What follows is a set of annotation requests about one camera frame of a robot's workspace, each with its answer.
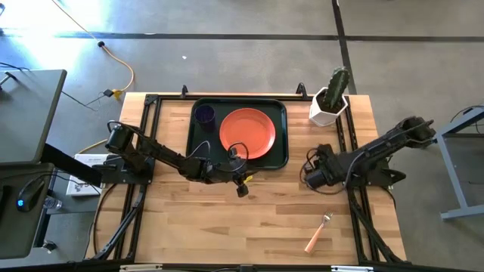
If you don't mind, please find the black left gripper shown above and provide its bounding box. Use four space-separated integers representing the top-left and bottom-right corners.
209 156 251 199

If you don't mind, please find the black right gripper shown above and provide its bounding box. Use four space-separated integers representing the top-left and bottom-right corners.
301 145 343 191

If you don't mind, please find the orange plastic plate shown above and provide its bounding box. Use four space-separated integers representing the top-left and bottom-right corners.
219 107 277 160

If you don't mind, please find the purple plastic cup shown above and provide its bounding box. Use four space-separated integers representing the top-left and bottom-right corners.
194 104 217 133

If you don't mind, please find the dark green plastic tray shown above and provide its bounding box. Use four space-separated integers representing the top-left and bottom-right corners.
185 97 290 170

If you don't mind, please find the white hexagonal plant pot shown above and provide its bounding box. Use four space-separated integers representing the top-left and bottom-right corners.
309 86 349 128

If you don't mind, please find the green cactus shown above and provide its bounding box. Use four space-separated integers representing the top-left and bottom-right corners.
323 66 351 113

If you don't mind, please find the grey metal table leg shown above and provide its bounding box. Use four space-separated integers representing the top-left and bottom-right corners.
434 105 484 221

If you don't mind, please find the white cardboard box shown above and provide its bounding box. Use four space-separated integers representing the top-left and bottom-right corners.
66 153 110 197

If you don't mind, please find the clear water bottle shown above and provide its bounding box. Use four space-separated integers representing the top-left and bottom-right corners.
43 195 64 211

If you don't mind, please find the black computer mouse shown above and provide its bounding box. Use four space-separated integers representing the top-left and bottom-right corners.
15 176 46 213

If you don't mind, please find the black desk top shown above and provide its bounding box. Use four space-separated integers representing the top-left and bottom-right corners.
0 69 68 167

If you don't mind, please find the black side table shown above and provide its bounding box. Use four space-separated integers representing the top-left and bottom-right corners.
0 162 56 260

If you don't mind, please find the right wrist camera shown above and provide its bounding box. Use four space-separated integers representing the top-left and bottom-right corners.
315 144 336 159

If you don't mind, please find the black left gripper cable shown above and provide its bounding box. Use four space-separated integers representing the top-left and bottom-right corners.
226 141 250 164

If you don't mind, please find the fork with orange handle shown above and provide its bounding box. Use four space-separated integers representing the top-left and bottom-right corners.
304 209 334 255

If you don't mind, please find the silver frame bracket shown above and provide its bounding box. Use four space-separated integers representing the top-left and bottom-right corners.
119 264 163 272
330 265 374 272

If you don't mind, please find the black aluminium table frame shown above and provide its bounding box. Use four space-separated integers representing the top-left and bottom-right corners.
85 92 408 265

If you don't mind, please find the yellow floor cable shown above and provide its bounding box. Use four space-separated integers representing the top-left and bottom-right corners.
51 0 135 155

